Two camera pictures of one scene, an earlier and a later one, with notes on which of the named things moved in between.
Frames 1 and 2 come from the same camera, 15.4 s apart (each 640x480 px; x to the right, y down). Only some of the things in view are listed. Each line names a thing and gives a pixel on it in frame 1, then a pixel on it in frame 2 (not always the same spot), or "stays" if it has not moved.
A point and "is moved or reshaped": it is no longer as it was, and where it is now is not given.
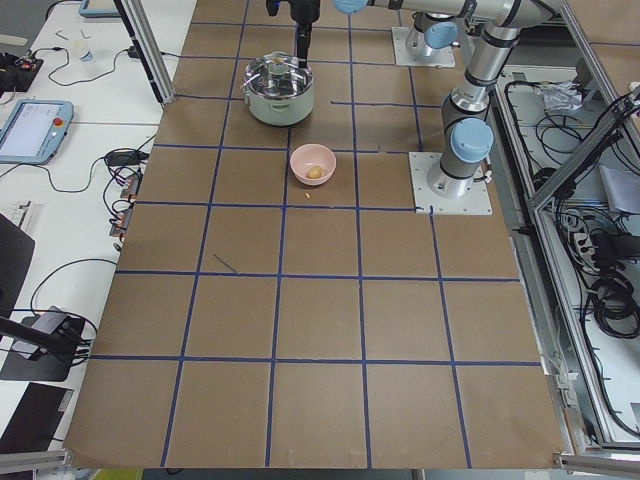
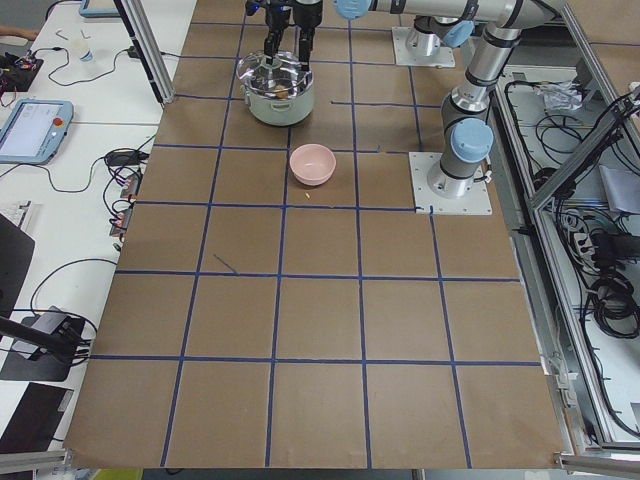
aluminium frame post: x=142 y=32 stays
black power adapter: x=122 y=157 stays
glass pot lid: x=277 y=74 is moved or reshaped
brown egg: x=314 y=172 to x=281 y=92
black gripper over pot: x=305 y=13 stays
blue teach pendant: x=34 y=130 stays
